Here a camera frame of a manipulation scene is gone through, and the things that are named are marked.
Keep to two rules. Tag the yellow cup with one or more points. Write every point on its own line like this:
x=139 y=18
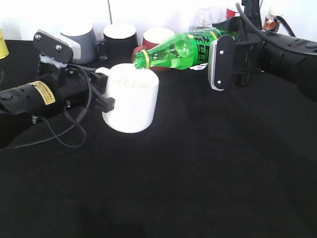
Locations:
x=3 y=47

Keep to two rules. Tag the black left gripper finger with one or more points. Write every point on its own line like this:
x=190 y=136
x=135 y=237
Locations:
x=101 y=103
x=98 y=78

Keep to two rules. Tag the green soda bottle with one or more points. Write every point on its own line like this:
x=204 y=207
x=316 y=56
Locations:
x=181 y=51

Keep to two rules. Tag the grey mug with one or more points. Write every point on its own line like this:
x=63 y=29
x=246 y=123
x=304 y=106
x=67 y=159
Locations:
x=84 y=35

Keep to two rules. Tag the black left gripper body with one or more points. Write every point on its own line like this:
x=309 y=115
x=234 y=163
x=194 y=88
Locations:
x=73 y=88

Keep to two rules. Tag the red mug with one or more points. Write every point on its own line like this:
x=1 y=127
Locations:
x=151 y=38

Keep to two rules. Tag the white mug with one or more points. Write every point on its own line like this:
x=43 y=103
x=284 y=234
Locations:
x=135 y=93

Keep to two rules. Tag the black mug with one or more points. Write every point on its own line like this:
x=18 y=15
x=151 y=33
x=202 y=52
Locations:
x=118 y=42

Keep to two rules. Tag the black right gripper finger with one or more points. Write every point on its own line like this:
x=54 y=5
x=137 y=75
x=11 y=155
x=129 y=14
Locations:
x=232 y=26
x=221 y=62

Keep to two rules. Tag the cola bottle red label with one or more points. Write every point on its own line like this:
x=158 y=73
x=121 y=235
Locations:
x=231 y=12

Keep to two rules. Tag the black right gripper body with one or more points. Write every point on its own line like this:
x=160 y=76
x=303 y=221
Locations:
x=245 y=59

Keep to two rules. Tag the clear water bottle green label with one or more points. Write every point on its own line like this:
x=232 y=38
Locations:
x=202 y=19

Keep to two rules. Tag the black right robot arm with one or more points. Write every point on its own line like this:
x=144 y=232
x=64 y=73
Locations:
x=286 y=57

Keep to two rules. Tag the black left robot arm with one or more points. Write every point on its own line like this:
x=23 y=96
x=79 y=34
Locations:
x=26 y=105

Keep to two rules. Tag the brown coffee drink bottle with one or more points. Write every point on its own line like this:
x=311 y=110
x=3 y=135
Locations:
x=269 y=23

